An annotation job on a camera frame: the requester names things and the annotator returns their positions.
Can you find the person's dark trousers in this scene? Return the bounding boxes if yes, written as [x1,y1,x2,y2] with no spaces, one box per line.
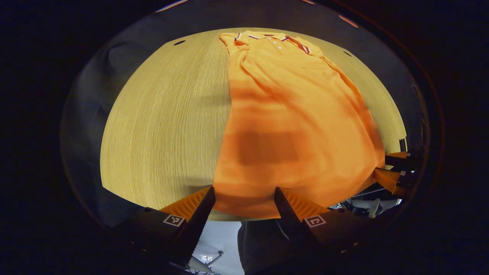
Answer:
[237,220,317,275]

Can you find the silver office chair base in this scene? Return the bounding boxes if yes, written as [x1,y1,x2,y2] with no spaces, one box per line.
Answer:
[187,250,225,275]
[330,186,403,219]

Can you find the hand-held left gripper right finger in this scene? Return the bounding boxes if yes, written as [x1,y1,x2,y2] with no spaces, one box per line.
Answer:
[274,187,382,264]

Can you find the orange T-shirt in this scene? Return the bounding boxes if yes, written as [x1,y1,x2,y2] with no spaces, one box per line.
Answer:
[212,31,385,220]

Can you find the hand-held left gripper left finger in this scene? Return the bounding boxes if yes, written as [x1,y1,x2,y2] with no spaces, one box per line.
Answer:
[111,186,216,268]

